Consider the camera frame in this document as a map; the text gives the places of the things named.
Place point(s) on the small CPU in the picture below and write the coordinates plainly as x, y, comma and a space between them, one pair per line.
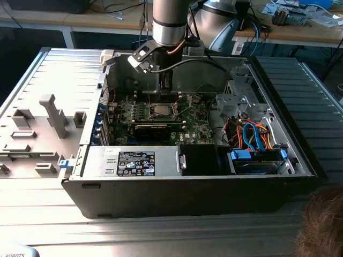
163, 110

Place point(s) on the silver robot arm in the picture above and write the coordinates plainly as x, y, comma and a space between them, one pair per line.
168, 26

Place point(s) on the metal locking lever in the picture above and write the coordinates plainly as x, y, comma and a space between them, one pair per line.
148, 93

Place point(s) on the black RAM slot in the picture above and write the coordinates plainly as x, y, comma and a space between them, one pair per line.
142, 100
142, 95

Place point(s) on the CPU socket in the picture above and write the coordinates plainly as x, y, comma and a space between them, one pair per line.
163, 119

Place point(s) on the beige case latch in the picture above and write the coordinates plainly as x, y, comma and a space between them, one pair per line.
107, 56

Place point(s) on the black graphics card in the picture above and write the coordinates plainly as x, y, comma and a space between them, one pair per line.
152, 132

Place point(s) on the green motherboard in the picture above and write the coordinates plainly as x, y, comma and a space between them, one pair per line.
195, 128

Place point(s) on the white barcode tag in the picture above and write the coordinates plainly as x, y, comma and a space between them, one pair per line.
238, 48

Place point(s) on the blue card retainer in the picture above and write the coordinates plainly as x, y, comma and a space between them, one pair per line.
100, 111

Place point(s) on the metal drive cage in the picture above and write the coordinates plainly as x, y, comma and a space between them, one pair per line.
233, 101

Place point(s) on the wooden desk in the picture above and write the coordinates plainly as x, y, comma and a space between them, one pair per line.
294, 33
53, 20

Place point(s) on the silver power supply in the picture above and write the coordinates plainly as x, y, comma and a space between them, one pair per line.
96, 160

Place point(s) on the grey parts rack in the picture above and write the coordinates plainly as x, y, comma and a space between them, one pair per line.
56, 117

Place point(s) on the hard disk in blue carrier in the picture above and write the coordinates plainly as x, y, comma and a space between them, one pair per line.
241, 155

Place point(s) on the dark heatsink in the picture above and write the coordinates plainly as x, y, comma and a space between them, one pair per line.
280, 17

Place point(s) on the black monitor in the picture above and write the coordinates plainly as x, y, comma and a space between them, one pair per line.
48, 5

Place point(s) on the black PC case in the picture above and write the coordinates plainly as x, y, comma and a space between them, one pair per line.
174, 198

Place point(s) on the grey metal drive box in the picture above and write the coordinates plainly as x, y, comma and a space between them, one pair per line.
297, 18

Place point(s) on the blue plastic clip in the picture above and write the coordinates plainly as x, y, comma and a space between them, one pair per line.
63, 163

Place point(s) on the blue box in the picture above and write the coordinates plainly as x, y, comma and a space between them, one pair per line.
316, 2

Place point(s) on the brown-haired person's head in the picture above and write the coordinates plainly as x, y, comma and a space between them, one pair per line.
324, 230

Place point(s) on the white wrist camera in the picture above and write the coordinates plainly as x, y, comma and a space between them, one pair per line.
139, 65

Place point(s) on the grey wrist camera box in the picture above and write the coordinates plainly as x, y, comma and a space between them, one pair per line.
195, 48

